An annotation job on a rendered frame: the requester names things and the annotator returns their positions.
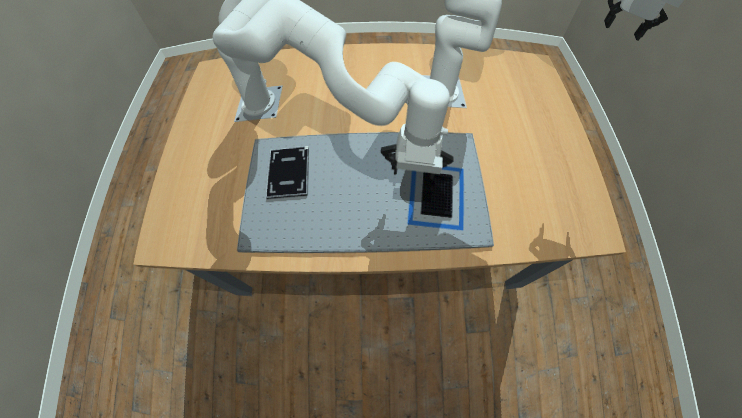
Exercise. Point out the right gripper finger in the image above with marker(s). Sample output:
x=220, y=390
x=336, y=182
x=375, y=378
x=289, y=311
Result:
x=387, y=153
x=448, y=160

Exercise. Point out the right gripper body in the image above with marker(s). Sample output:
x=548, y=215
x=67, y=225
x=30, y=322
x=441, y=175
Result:
x=401, y=143

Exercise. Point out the black well plate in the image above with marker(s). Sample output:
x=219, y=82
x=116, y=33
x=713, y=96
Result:
x=440, y=181

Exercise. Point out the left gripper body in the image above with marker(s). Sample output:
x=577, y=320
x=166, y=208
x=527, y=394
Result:
x=646, y=9

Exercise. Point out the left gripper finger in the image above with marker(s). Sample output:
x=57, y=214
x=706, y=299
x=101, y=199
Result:
x=614, y=9
x=648, y=24

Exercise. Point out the blue tape outline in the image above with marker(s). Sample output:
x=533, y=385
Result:
x=438, y=225

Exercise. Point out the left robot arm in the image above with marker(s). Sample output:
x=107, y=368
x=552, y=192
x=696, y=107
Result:
x=454, y=32

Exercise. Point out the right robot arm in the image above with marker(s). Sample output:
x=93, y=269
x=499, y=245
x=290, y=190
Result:
x=265, y=30

